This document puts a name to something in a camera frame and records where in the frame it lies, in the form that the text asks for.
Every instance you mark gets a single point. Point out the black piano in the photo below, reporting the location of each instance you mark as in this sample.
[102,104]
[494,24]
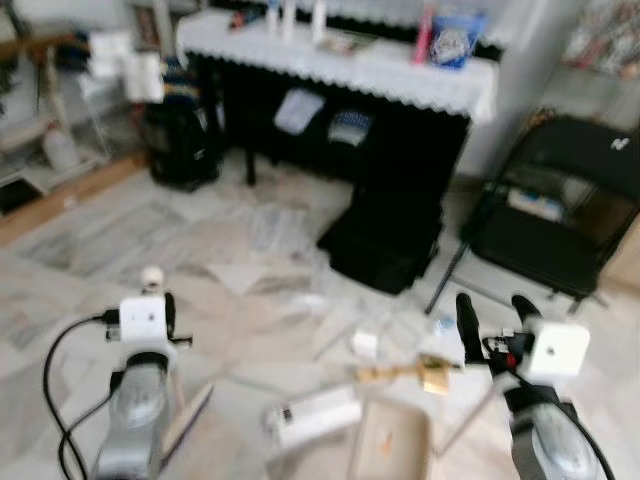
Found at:
[410,140]

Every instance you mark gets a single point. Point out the black vacuum cleaner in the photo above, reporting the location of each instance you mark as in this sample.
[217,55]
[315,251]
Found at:
[185,150]

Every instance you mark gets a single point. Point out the long white carton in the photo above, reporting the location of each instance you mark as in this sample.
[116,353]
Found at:
[315,415]

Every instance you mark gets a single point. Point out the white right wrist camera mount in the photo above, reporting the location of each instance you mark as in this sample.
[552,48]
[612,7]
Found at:
[560,350]

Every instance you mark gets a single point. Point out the wooden floor plinth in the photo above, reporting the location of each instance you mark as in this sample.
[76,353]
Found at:
[60,205]

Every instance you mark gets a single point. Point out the blue printed package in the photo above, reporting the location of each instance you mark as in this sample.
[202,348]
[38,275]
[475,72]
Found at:
[178,85]

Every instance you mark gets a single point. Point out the white toilet paper roll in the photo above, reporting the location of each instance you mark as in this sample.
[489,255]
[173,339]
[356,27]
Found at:
[145,78]
[110,52]

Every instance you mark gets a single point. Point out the beige broom with purple bristles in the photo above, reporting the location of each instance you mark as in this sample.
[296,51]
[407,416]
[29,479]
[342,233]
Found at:
[190,420]

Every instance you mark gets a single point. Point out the white shelf unit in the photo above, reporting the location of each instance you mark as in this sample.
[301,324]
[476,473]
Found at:
[30,110]

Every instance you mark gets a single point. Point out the pink bottle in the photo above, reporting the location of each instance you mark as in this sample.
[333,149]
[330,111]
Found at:
[425,38]

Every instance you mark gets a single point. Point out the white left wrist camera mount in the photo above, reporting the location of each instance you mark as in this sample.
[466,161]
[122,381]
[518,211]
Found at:
[145,318]

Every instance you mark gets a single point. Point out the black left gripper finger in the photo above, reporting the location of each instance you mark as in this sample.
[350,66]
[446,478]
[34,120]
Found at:
[171,305]

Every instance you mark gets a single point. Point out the black fabric bag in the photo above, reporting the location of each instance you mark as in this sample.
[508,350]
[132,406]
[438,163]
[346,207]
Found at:
[385,240]

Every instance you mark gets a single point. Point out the pale grey towel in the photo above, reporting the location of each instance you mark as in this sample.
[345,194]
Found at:
[298,110]

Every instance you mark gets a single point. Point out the white plastic jug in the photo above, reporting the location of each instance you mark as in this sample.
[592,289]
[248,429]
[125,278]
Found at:
[60,152]

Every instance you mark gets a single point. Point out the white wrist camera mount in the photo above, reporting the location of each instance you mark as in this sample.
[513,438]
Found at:
[560,350]
[145,318]

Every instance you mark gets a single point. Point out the small white box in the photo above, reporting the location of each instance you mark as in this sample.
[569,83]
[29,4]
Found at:
[364,345]

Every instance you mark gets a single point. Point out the white and blue cap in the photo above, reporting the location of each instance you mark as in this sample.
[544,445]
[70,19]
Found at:
[350,128]

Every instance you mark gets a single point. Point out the white lace cloth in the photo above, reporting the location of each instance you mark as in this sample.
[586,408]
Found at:
[300,55]

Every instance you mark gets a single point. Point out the black folding chair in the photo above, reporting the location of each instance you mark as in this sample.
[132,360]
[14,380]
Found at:
[540,250]

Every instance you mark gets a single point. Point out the floral folded umbrella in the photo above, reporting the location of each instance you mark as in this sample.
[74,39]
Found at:
[243,18]

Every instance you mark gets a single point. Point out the colourful book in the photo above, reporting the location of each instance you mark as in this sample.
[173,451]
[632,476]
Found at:
[345,43]

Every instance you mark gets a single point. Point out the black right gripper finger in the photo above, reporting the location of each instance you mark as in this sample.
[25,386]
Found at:
[468,325]
[526,310]

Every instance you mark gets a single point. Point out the glass display cabinet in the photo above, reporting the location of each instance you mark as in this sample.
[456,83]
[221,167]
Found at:
[600,40]

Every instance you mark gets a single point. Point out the blue and white tissue pack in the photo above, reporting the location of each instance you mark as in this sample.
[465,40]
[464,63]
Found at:
[458,42]

